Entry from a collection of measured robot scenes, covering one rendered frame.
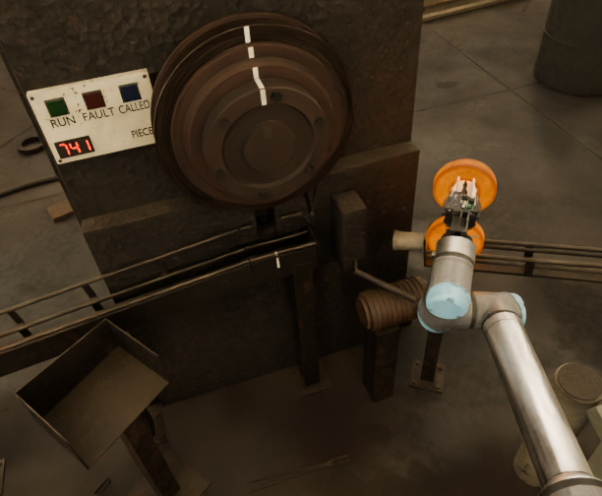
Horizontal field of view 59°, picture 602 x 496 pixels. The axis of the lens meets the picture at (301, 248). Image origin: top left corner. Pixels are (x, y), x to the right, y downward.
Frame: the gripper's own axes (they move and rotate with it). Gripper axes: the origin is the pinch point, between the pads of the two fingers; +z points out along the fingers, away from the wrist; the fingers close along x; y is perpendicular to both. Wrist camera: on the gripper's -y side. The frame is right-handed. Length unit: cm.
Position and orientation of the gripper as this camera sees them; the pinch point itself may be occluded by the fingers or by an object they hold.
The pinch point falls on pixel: (465, 181)
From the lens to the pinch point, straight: 141.9
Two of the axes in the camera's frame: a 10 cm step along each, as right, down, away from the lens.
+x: -9.5, -1.5, 2.6
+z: 2.6, -8.5, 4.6
